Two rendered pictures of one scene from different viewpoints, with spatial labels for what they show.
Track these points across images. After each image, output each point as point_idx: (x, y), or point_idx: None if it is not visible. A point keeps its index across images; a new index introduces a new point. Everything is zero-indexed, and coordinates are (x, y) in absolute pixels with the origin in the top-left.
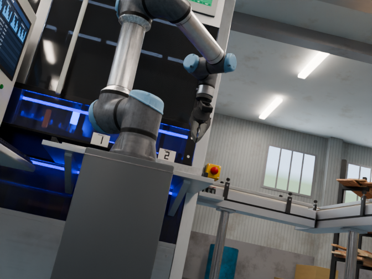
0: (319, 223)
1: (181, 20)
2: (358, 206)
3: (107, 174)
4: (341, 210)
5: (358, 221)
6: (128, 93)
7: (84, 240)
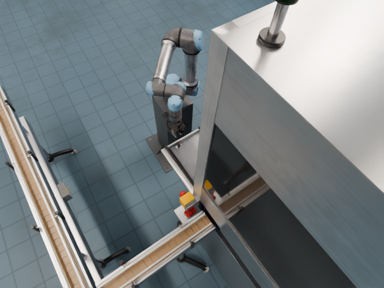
0: (94, 282)
1: (171, 52)
2: (63, 223)
3: None
4: (74, 245)
5: (67, 223)
6: (182, 78)
7: None
